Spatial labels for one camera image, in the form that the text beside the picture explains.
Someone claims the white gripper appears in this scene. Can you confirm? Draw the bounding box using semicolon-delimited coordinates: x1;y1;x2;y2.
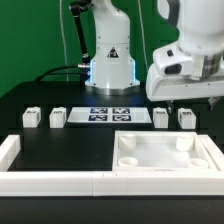
146;44;224;113

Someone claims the white square tabletop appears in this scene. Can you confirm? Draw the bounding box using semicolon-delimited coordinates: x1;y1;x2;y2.
112;131;219;172

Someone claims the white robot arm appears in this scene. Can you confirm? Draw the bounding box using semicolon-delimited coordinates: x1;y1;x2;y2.
86;0;224;101

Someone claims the white U-shaped fence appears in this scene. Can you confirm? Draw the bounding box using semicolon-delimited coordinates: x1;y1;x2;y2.
0;135;224;197

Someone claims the white marker base plate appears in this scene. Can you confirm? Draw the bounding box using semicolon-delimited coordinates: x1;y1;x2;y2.
68;107;152;124

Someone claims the black cable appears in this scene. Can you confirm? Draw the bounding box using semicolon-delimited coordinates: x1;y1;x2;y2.
33;64;91;82

